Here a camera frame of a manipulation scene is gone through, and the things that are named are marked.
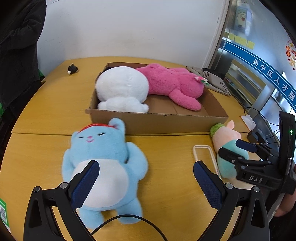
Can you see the white plush toy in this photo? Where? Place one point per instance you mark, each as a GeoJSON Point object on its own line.
{"type": "Point", "coordinates": [122, 88]}

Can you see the small black toy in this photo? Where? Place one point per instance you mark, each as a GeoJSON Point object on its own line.
{"type": "Point", "coordinates": [73, 68]}

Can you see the pink pig plush toy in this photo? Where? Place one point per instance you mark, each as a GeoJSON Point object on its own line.
{"type": "Point", "coordinates": [225, 141]}

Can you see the cartoon poster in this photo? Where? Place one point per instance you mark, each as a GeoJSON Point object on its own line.
{"type": "Point", "coordinates": [241, 18]}

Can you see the green sticker label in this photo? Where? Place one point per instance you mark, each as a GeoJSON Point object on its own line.
{"type": "Point", "coordinates": [4, 213]}

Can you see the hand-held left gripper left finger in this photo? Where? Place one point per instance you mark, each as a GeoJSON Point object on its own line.
{"type": "Point", "coordinates": [84, 185]}

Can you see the cream phone case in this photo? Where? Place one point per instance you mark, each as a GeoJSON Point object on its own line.
{"type": "Point", "coordinates": [202, 146]}

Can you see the cardboard box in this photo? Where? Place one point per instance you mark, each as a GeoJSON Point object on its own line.
{"type": "Point", "coordinates": [161, 122]}

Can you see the blue window banner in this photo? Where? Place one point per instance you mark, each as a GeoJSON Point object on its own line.
{"type": "Point", "coordinates": [242, 54]}

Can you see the blue plush bear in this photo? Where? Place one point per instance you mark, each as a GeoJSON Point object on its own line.
{"type": "Point", "coordinates": [111, 148]}

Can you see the black power adapter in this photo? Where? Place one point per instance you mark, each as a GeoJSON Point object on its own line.
{"type": "Point", "coordinates": [254, 135]}

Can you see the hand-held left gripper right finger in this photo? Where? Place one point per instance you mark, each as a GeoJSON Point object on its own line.
{"type": "Point", "coordinates": [207, 185]}

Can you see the yellow sticky notes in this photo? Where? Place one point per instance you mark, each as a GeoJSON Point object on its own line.
{"type": "Point", "coordinates": [240, 40]}

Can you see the red window decoration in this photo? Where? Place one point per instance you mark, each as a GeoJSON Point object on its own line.
{"type": "Point", "coordinates": [291, 53]}

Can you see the grey cloth bag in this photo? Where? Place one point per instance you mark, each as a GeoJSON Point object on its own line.
{"type": "Point", "coordinates": [215, 81]}

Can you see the person's right hand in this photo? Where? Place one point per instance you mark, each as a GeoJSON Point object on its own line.
{"type": "Point", "coordinates": [288, 204]}

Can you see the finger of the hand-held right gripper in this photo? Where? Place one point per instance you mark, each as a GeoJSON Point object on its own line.
{"type": "Point", "coordinates": [231, 156]}
{"type": "Point", "coordinates": [245, 146]}

